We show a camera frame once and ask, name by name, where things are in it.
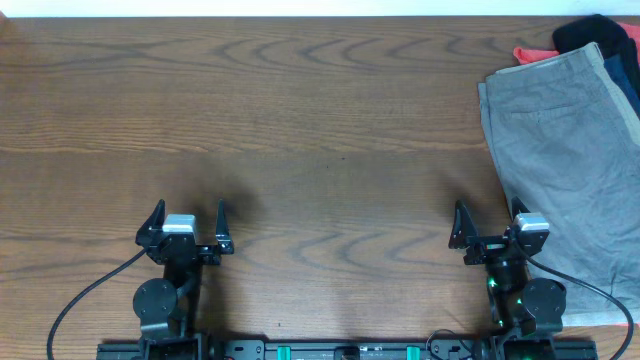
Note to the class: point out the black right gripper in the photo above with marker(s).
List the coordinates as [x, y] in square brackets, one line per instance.
[464, 235]

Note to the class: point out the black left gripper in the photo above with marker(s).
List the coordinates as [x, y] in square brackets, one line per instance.
[211, 256]

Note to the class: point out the grey shorts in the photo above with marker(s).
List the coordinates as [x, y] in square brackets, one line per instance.
[564, 139]

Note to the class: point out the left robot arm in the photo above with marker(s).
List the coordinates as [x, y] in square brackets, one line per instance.
[166, 306]

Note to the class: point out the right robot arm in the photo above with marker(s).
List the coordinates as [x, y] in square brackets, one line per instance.
[527, 310]

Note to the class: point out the red garment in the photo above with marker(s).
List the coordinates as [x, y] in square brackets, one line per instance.
[527, 56]

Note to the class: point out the navy blue garment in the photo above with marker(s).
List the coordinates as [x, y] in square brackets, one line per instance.
[615, 69]

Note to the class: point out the black garment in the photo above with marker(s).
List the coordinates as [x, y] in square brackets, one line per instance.
[610, 38]

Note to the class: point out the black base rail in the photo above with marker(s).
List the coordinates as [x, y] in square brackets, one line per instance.
[430, 349]

